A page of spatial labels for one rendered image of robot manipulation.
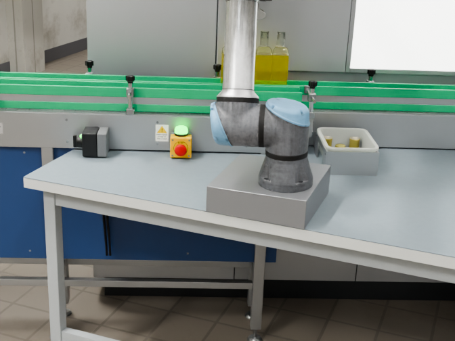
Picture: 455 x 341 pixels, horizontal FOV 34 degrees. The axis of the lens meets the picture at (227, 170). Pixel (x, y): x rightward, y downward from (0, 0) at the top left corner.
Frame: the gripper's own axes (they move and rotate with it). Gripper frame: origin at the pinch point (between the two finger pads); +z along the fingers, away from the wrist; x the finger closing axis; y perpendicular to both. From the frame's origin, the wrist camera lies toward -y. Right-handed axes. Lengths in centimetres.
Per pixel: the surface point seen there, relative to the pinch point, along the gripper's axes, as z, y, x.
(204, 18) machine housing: 1.0, -14.7, 15.4
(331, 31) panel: 3.5, 30.9, 11.9
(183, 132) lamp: 32.5, -21.3, -20.7
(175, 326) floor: 116, -23, -5
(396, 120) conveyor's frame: 31, 53, -6
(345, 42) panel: 7.5, 36.4, 11.8
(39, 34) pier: 85, -151, 415
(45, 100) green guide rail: 25, -67, -12
